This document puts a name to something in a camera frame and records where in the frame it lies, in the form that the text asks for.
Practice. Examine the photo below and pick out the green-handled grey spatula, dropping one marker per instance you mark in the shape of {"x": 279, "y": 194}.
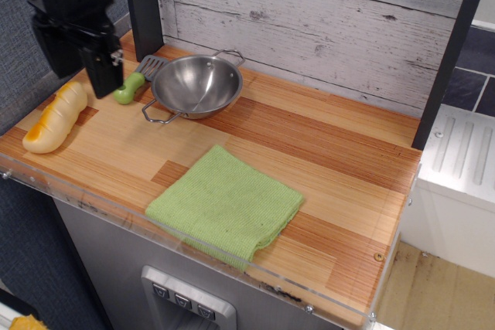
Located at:
{"x": 146, "y": 71}

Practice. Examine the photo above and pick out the silver dispenser button panel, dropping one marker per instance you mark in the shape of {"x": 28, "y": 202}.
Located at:
{"x": 175, "y": 304}

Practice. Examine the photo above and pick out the dark right frame post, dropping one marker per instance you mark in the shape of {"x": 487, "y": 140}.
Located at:
{"x": 458, "y": 36}

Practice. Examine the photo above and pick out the yellow toy bread loaf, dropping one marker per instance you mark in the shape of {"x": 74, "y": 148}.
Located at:
{"x": 57, "y": 119}

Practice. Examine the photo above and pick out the dark left frame post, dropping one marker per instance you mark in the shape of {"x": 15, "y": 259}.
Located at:
{"x": 146, "y": 27}

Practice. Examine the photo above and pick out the clear acrylic front guard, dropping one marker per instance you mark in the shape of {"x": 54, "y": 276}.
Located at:
{"x": 62, "y": 190}

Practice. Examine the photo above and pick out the dark frame post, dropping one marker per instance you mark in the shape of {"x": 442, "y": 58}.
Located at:
{"x": 146, "y": 27}
{"x": 458, "y": 36}

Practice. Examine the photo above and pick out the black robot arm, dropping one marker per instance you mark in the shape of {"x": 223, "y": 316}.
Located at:
{"x": 78, "y": 34}

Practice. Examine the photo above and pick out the steel two-handled bowl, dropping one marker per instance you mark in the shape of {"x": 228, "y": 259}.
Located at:
{"x": 197, "y": 86}

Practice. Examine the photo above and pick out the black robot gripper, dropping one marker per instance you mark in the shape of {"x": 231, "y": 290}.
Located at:
{"x": 61, "y": 27}

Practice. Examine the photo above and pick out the silver toy fridge cabinet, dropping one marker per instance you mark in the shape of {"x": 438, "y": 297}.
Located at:
{"x": 275, "y": 292}

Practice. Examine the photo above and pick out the white toy sink unit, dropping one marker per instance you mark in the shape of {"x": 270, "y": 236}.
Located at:
{"x": 451, "y": 206}

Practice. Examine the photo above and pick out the green folded cloth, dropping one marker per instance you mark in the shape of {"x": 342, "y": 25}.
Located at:
{"x": 225, "y": 208}

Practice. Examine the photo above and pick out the yellow object bottom corner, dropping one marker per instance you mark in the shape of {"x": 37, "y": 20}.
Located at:
{"x": 27, "y": 323}

